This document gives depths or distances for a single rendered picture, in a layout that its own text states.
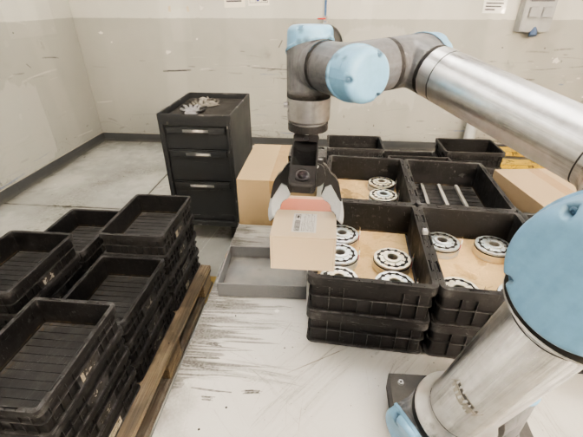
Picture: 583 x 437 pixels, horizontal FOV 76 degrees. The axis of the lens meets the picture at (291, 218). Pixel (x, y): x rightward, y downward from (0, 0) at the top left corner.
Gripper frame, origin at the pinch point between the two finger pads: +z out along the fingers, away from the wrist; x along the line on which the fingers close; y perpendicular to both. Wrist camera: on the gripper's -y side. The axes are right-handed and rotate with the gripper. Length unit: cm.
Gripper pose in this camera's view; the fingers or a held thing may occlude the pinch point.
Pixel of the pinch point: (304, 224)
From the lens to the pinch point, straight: 74.7
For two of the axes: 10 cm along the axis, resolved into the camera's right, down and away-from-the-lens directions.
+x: -10.0, -0.5, 0.8
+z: 0.0, 8.7, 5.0
